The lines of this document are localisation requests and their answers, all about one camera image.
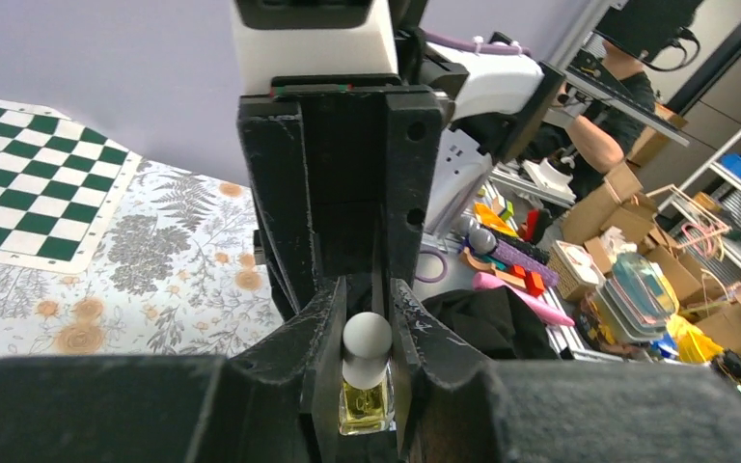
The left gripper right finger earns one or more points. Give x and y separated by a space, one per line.
454 404

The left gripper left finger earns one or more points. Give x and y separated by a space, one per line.
275 402

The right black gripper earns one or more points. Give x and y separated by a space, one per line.
366 146

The yellow nail polish bottle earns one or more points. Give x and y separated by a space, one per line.
366 411

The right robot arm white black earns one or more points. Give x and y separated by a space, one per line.
499 133

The floral patterned table cloth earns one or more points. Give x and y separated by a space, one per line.
175 273

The seated person in black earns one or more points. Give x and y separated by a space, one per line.
601 139

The green white checkerboard mat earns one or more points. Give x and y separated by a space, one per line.
61 182

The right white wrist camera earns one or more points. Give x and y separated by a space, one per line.
311 38

